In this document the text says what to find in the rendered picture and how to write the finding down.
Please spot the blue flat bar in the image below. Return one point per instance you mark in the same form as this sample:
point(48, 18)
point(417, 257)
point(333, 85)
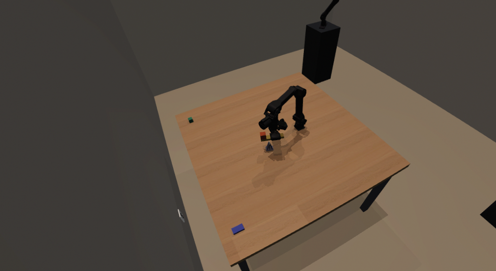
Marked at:
point(237, 229)

